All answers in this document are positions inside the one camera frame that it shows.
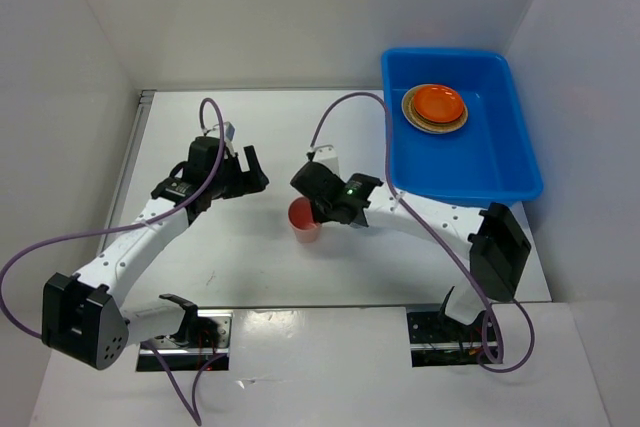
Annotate pink plastic cup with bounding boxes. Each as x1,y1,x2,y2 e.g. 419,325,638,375
287,197,321,243

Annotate green-rimmed bamboo woven plate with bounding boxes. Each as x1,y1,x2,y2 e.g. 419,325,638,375
401,84,469,135

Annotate orange round plate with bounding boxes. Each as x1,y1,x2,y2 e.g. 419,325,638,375
412,84,465,124

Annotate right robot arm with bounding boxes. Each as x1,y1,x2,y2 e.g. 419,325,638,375
290,161,531,340

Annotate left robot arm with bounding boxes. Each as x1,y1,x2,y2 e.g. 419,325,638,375
41,136,269,370

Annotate blue plastic bin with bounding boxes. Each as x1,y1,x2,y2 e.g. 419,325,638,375
381,48,543,207

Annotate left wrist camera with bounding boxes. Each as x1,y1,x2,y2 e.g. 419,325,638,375
221,122,236,157

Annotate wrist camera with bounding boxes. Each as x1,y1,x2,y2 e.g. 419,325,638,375
306,144,340,175
221,122,236,157

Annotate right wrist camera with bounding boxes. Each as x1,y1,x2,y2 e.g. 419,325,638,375
306,144,340,175

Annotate aluminium table edge rail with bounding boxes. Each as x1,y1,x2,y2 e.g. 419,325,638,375
103,89,156,230

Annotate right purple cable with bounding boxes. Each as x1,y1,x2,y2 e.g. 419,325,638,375
309,92,536,373

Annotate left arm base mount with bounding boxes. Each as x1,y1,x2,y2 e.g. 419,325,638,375
149,309,233,372

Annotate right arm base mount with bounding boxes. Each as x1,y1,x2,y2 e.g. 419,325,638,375
406,308,484,367

